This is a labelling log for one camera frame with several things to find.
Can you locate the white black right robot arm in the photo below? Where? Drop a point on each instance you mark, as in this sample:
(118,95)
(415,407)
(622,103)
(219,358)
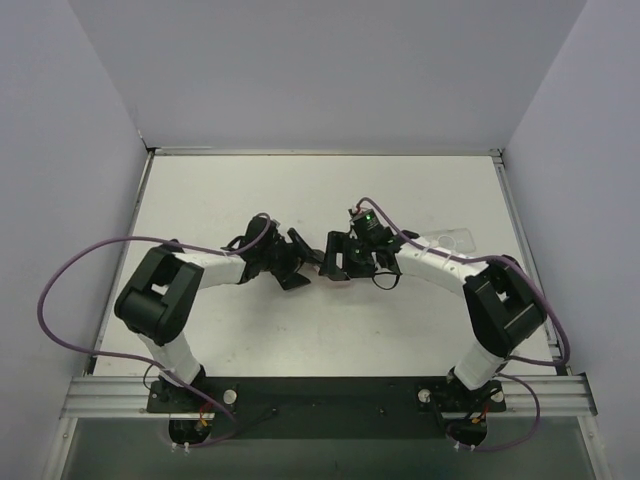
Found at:
(503,309)

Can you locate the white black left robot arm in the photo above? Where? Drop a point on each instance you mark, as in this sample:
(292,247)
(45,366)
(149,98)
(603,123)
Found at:
(156,302)

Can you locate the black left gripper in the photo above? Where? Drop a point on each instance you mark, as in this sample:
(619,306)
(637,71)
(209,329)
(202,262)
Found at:
(288,259)

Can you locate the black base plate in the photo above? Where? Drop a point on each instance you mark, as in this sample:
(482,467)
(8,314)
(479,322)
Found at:
(327,408)

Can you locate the clear phone case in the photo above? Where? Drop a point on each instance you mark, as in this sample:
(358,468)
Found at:
(458,240)

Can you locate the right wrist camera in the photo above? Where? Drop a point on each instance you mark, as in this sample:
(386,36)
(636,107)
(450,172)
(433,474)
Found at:
(356,210)

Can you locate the aluminium front rail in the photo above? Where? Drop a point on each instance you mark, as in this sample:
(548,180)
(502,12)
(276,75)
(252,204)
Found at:
(121,397)

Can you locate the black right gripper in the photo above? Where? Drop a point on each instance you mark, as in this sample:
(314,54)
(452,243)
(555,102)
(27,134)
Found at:
(345,255)

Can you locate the phone in pink case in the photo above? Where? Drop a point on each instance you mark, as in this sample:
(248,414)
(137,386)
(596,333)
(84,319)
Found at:
(312,272)

